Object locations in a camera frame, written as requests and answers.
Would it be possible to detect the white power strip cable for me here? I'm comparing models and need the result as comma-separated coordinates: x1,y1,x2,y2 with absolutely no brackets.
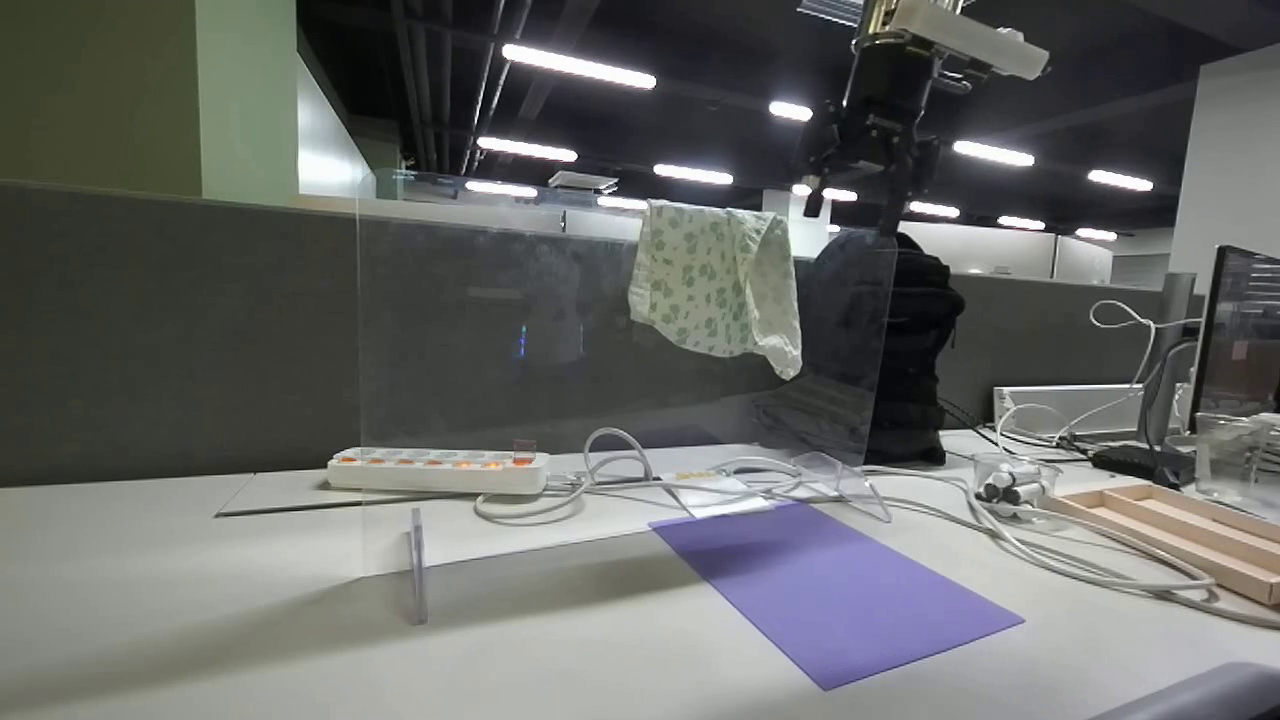
470,423,702,530

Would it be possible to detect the white cloth with green print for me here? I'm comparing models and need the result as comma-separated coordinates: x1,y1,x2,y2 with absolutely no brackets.
622,202,807,386

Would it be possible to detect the clear plastic container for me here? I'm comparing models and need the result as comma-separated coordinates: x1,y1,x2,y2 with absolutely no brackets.
1191,410,1280,522

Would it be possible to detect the thin metal rod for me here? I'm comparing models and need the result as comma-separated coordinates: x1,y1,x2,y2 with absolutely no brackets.
211,493,407,523

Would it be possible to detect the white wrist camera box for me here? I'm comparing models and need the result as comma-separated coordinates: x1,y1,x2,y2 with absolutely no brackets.
917,7,1053,86

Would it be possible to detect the white flat box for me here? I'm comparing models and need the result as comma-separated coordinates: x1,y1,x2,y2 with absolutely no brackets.
989,380,1150,446

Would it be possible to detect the black computer monitor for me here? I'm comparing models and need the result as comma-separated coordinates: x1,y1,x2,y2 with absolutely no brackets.
1186,239,1280,431

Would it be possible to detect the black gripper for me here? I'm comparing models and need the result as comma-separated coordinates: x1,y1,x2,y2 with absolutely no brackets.
800,33,942,230

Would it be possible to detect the long ceiling light tube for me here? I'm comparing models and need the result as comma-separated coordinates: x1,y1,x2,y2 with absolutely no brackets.
494,39,659,97

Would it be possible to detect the grey monitor stand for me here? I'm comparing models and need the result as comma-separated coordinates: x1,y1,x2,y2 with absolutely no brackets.
1089,269,1205,493

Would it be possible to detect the long white cable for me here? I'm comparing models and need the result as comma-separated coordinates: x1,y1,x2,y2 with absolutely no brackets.
716,457,1280,632

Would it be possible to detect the small clear cable adapter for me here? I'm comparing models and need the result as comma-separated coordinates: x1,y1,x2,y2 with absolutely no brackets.
967,452,1060,522

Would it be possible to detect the purple mat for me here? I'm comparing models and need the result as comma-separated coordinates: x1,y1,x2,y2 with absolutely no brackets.
647,501,1028,696

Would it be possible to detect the light wooden tray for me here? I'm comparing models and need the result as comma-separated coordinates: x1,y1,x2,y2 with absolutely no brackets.
1057,482,1280,614

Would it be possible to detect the looped white cable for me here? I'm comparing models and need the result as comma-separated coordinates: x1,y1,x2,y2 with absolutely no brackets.
992,296,1205,452

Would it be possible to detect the clear acrylic countertop shield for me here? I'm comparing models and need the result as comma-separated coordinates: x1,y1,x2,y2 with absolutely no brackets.
350,210,901,632

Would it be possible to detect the grey office partition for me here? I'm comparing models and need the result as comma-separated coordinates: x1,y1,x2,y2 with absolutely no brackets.
0,176,1205,493

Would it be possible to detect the white power strip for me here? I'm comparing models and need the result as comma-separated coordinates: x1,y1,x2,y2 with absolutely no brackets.
324,446,550,501

